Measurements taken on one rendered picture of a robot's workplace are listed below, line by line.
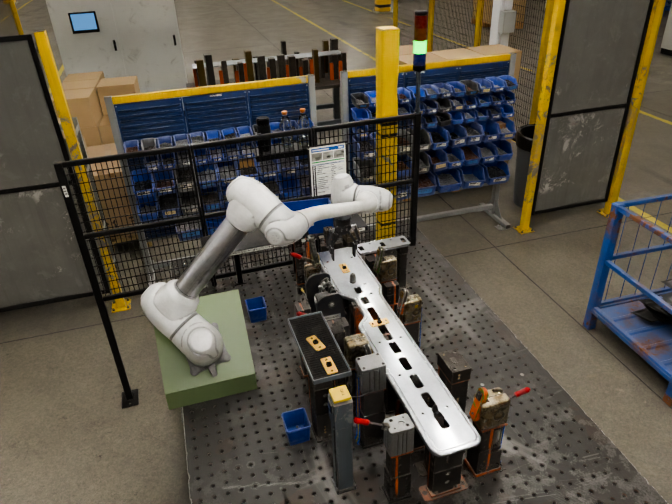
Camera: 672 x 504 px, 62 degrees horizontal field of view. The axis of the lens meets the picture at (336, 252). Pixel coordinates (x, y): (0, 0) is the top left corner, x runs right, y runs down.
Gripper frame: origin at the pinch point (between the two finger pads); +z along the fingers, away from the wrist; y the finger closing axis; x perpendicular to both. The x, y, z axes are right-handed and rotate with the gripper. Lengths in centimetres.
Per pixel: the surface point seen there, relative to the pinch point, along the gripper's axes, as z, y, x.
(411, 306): 6.3, 16.9, -43.3
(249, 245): 6, -41, 35
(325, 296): -10, -23, -45
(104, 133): 44, -132, 387
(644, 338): 90, 191, -20
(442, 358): 6, 13, -79
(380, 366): -2, -14, -83
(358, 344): 1, -16, -66
